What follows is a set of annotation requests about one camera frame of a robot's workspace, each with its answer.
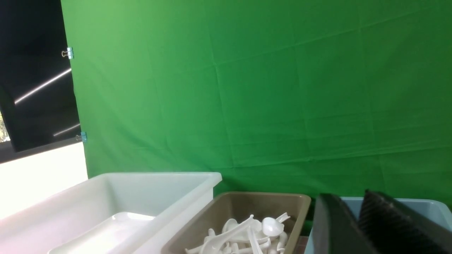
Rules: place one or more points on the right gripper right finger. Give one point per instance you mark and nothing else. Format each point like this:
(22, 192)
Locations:
(394, 228)

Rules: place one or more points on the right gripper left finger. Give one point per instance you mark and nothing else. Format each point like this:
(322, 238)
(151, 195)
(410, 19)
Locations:
(335, 229)

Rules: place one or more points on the white square rice plate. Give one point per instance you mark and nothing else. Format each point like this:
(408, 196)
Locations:
(106, 236)

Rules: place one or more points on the blue plastic bin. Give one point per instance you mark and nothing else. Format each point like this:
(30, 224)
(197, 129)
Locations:
(431, 209)

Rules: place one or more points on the white spoon in olive bin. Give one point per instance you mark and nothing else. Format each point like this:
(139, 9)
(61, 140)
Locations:
(273, 227)

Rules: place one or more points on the olive green plastic bin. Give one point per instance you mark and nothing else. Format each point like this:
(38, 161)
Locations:
(239, 206)

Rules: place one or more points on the long white spoon in bin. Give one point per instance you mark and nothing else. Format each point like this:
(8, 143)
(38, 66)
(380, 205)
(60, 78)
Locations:
(214, 243)

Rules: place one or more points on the green backdrop cloth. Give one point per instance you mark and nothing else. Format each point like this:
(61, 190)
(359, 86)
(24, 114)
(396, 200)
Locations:
(290, 96)

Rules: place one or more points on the large white plastic tub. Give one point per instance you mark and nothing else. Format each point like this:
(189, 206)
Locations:
(172, 198)

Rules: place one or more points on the lower blue binder clip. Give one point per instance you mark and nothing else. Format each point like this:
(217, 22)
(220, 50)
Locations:
(82, 137)

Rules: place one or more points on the blue binder clip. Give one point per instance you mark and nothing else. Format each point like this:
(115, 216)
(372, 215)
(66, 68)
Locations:
(68, 53)
(82, 137)

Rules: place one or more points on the dark window panel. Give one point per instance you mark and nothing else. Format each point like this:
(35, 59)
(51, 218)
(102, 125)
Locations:
(38, 103)

